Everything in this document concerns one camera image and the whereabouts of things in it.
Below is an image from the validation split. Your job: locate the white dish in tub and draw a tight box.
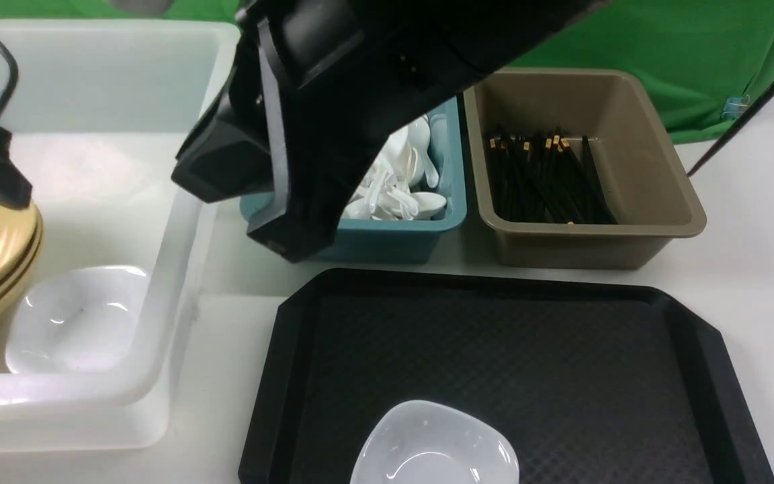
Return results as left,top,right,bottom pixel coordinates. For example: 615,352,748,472
4,295,142,374

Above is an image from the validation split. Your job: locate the gold tipped chopstick far left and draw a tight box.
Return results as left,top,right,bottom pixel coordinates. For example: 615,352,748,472
486,136,514,221

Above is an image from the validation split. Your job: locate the gold tipped chopstick centre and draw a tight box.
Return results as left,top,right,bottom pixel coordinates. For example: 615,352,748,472
546,128,619,225

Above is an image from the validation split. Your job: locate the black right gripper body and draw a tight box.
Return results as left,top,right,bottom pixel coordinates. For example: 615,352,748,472
171,1,606,263

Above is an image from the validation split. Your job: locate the teal plastic bin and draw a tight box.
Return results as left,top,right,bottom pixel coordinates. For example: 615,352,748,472
240,97,466,264

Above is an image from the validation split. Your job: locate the black serving tray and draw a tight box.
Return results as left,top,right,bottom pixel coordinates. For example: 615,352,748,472
239,268,774,483

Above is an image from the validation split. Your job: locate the large white plastic tub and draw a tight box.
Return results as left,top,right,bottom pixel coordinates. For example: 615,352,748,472
0,19,240,453

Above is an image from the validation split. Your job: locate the green cloth backdrop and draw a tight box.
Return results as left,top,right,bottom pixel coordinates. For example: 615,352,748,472
0,1,774,142

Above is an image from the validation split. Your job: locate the gold tipped chopstick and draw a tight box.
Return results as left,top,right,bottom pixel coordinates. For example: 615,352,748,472
486,136,514,221
546,128,619,225

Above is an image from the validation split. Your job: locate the white spoon front right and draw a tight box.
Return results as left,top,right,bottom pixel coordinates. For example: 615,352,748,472
411,191,447,220

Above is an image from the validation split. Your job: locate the blue binder clip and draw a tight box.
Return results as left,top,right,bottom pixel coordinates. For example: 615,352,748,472
721,95,750,122

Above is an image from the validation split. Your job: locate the brown plastic bin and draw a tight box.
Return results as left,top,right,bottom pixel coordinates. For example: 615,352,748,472
463,67,707,270

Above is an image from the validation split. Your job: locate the white square dish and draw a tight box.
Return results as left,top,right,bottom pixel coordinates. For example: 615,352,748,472
4,266,151,374
349,399,520,483

